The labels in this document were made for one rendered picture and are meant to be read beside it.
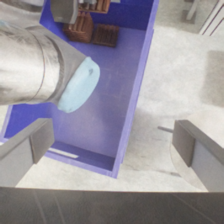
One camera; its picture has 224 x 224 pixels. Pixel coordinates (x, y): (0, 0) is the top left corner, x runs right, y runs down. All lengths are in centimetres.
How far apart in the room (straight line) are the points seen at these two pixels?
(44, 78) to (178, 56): 89
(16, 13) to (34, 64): 15
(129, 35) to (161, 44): 30
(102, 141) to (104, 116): 11
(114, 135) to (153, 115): 31
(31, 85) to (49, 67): 3
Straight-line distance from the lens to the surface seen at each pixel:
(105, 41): 76
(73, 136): 71
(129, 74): 70
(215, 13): 98
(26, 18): 32
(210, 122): 70
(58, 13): 44
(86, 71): 22
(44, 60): 19
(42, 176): 107
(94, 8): 60
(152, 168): 91
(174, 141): 16
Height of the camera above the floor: 88
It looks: 79 degrees down
